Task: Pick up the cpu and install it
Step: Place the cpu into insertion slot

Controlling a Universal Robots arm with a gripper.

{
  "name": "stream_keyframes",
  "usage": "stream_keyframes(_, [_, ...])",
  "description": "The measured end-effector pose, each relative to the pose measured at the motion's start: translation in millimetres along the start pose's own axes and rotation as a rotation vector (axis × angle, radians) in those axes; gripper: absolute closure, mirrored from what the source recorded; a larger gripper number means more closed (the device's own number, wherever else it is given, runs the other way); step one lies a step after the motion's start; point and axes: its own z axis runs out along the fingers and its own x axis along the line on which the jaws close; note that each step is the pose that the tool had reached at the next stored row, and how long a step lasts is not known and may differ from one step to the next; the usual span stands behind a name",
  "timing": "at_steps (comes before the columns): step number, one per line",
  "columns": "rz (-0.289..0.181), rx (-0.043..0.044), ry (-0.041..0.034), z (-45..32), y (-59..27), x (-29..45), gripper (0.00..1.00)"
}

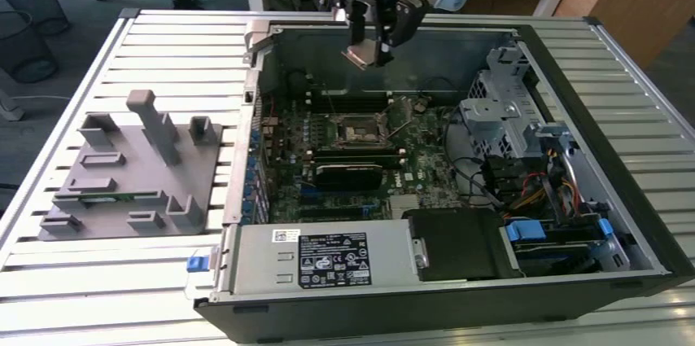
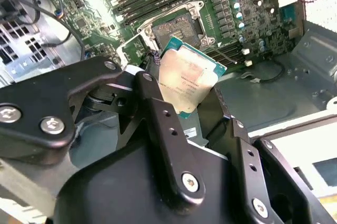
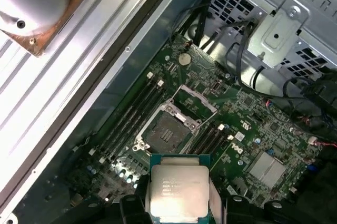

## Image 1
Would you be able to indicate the black expansion slot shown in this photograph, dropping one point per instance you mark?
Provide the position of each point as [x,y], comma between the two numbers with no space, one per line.
[331,213]

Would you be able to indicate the green motherboard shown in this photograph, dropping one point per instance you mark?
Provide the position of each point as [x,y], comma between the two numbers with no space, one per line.
[428,150]

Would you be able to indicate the silver drive cage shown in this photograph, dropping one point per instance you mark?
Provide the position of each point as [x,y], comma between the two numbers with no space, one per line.
[488,114]

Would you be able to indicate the silver power supply unit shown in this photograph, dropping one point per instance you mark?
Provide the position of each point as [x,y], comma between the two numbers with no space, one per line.
[255,264]

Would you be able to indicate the black hard disk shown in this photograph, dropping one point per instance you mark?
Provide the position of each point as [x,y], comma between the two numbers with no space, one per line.
[553,260]

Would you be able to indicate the green RAM stick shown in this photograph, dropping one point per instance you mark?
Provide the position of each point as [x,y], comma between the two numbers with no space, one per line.
[121,196]

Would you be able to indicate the silver chipset heat sink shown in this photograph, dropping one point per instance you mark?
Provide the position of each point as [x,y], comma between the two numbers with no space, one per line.
[404,204]

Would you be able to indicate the grey parts rack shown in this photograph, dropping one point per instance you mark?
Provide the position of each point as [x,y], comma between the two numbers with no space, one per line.
[129,167]

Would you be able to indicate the black PC case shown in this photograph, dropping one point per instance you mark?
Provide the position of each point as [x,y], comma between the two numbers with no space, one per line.
[380,317]

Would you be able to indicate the CPU socket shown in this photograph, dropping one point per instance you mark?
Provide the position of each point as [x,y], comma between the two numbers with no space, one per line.
[357,130]

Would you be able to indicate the blue expansion card latch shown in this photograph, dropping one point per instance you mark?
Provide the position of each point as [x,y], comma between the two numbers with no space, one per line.
[251,165]
[248,208]
[249,178]
[248,193]

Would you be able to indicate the blue drive latch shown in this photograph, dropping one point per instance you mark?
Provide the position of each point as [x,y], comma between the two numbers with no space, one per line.
[605,234]

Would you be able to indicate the black mesh waste bin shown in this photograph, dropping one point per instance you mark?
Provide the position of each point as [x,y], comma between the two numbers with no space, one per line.
[26,53]
[40,8]

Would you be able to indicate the silver CPU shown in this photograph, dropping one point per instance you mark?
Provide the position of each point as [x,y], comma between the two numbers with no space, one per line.
[359,55]

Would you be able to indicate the black graphics card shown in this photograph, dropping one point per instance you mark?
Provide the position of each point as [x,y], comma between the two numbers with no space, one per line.
[347,177]

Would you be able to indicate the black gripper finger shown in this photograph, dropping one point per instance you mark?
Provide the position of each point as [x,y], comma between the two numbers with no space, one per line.
[357,20]
[404,20]

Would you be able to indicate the blue case latch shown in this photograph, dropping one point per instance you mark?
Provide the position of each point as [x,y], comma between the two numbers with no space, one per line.
[196,264]

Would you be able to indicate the blue disk carrier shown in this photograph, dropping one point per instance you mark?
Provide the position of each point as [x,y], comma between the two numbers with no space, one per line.
[523,232]

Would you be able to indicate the round coin battery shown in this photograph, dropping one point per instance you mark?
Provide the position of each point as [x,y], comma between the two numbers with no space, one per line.
[419,106]

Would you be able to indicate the black RAM slot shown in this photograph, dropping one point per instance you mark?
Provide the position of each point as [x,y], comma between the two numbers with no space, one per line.
[357,160]
[357,152]
[347,103]
[347,94]
[357,156]
[357,164]
[347,98]
[347,107]

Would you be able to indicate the wooden cabinet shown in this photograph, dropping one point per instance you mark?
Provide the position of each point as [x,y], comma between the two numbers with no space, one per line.
[640,4]

